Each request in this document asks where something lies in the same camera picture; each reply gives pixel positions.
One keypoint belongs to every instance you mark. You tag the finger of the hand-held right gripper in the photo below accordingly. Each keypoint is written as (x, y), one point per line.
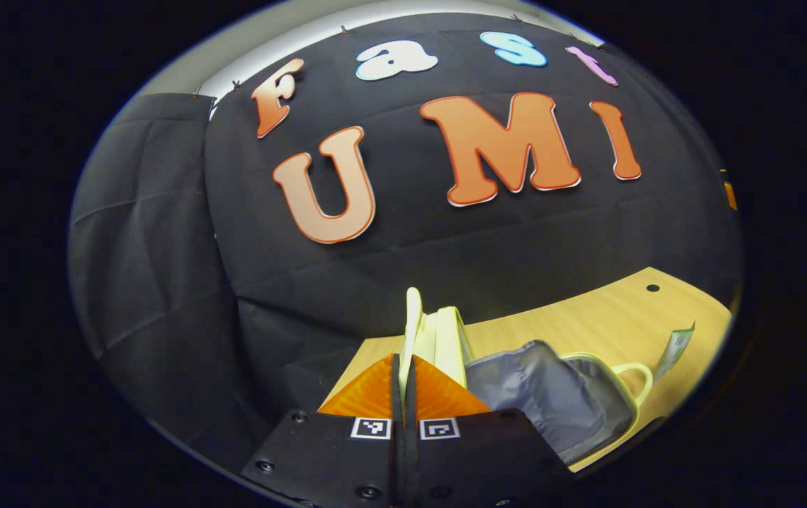
(729, 194)

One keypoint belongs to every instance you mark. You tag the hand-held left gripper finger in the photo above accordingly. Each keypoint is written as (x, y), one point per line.
(396, 423)
(410, 423)

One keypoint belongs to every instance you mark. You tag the cream suitcase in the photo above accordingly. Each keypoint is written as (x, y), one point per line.
(559, 402)

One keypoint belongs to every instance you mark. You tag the white green skin care tube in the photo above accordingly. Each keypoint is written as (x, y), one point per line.
(675, 349)

